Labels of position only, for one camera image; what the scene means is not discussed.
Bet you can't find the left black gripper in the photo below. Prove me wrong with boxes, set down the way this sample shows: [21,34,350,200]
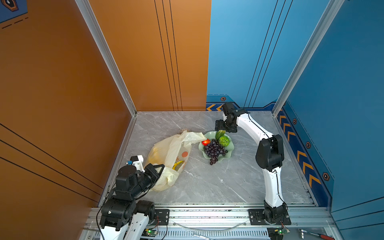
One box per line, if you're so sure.
[130,162,165,200]

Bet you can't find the green orange mango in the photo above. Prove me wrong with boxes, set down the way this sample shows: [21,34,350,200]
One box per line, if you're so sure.
[215,130,226,140]

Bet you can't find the green kiwi half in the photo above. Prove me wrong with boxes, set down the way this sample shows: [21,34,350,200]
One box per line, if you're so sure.
[218,136,231,148]

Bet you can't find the yellow banana bunch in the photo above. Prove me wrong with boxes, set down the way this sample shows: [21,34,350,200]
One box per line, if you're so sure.
[172,161,185,171]

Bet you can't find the cream plastic bag orange print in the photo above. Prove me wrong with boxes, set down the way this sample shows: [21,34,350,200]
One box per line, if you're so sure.
[146,132,206,192]

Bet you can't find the dark purple grape bunch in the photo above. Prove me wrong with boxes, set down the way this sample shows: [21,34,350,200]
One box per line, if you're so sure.
[204,139,228,166]

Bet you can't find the red apple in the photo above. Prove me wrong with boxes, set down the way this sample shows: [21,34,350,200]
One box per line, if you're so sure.
[202,139,211,146]

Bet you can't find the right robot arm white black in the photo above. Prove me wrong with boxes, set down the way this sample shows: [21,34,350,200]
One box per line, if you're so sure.
[215,103,292,225]

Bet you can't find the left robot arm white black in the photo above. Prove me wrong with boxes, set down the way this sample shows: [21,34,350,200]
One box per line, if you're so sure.
[97,164,165,240]

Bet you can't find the green leaf-shaped plate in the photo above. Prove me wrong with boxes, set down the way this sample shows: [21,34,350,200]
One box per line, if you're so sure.
[199,131,235,165]

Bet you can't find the clear tape roll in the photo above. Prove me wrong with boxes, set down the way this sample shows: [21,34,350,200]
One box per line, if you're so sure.
[179,128,191,134]

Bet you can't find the left green circuit board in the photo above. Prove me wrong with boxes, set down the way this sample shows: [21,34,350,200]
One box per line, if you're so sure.
[141,228,159,238]

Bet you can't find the green circuit board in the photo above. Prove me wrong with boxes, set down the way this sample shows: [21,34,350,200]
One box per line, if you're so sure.
[141,228,159,238]
[267,228,291,240]

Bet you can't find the right green circuit board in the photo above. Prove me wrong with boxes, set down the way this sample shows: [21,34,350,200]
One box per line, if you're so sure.
[267,228,291,240]

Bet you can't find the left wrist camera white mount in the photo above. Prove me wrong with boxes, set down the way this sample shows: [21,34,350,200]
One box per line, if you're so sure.
[126,155,145,173]

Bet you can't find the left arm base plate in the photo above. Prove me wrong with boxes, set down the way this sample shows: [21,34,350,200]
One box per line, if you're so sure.
[150,209,170,226]

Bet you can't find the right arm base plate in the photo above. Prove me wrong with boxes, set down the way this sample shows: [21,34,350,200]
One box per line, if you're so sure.
[248,209,292,226]

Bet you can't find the aluminium front rail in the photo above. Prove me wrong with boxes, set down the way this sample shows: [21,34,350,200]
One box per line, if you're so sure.
[79,203,343,240]

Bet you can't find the red handled tool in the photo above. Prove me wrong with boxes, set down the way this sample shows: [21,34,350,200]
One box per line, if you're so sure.
[299,229,335,240]

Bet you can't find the left aluminium corner post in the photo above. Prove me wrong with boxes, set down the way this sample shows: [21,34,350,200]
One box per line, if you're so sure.
[74,0,138,117]

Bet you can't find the aluminium corner post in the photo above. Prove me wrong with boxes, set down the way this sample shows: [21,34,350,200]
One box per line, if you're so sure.
[272,0,345,117]
[74,0,138,117]

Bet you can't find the right aluminium corner post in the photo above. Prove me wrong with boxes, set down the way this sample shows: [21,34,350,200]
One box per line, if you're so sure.
[272,0,345,117]

